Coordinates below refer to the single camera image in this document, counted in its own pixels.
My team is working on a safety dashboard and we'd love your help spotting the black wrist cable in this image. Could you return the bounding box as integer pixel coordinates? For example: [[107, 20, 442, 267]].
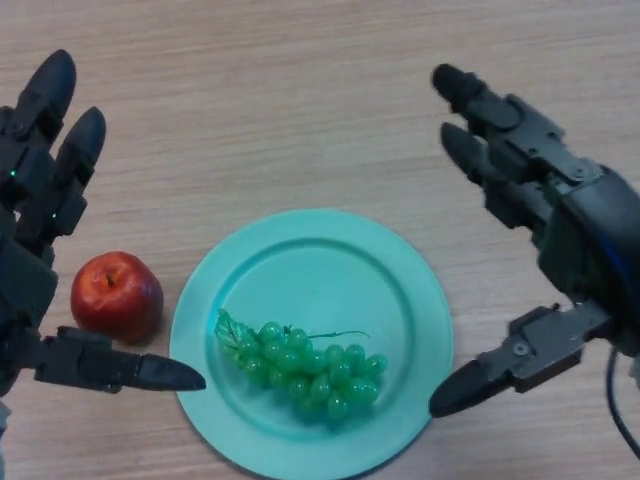
[[605, 348, 640, 461]]

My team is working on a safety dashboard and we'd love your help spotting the red apple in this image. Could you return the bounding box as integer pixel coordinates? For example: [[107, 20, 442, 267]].
[[70, 251, 165, 345]]

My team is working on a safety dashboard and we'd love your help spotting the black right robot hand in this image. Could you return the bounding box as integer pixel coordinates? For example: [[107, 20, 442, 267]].
[[429, 63, 640, 419]]

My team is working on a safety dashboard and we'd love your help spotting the green grape bunch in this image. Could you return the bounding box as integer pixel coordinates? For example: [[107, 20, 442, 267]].
[[214, 308, 389, 424]]

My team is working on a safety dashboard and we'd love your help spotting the teal round plate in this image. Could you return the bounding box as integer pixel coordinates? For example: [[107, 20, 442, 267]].
[[168, 208, 454, 479]]

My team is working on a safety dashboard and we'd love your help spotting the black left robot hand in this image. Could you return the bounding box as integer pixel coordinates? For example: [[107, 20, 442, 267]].
[[0, 48, 207, 396]]

